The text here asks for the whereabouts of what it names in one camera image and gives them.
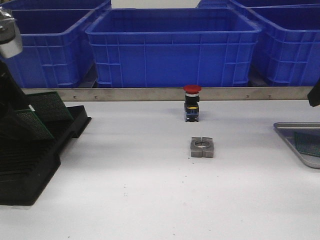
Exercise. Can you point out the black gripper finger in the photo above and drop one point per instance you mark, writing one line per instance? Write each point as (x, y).
(314, 95)

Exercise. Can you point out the green perforated circuit board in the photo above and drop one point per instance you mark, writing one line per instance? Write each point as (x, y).
(49, 106)
(307, 144)
(38, 129)

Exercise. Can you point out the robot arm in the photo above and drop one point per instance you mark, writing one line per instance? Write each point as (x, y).
(12, 98)

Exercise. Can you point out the silver metal tray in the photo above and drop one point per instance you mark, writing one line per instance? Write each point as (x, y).
(286, 131)

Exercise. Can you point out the black slotted board rack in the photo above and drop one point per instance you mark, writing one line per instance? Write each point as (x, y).
(27, 167)

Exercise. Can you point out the blue plastic crate right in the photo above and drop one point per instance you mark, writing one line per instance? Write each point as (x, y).
(287, 52)

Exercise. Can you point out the blue plastic crate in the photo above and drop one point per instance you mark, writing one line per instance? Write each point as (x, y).
(151, 48)
(287, 52)
(56, 50)

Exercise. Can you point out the red emergency stop button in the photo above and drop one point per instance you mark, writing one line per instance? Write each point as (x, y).
(191, 106)

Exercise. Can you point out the grey metal clamp block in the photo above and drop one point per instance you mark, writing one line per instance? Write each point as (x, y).
(202, 147)

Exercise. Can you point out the blue crate back right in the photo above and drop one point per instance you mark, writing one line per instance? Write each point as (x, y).
(219, 4)

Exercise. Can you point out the blue plastic crate centre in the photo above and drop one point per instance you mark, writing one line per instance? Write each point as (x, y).
(151, 48)

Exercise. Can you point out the blue plastic crate left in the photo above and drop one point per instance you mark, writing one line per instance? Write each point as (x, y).
(56, 50)

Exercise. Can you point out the blue crate back row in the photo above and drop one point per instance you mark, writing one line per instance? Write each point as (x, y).
(56, 4)

